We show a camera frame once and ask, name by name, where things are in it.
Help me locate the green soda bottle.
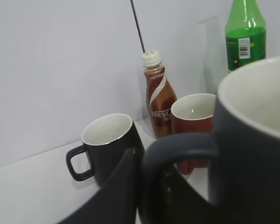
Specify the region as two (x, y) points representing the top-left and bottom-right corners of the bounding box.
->
(225, 0), (266, 72)

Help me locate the dark grey ceramic mug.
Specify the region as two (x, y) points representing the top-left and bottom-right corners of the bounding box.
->
(138, 56), (280, 224)

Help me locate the black ceramic mug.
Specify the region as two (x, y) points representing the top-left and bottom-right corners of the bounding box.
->
(66, 113), (145, 187)

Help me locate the brown red ceramic mug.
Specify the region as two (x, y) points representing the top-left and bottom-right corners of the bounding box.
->
(170, 93), (217, 175)

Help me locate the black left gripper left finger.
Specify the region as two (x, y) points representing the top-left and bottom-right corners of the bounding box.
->
(60, 149), (140, 224)

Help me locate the thin black cable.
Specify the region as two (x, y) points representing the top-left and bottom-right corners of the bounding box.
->
(130, 0), (146, 53)

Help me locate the brown coffee drink bottle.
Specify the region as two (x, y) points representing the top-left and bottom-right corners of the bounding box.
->
(141, 50), (177, 138)

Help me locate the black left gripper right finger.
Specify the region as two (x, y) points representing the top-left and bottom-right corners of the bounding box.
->
(140, 165), (226, 224)

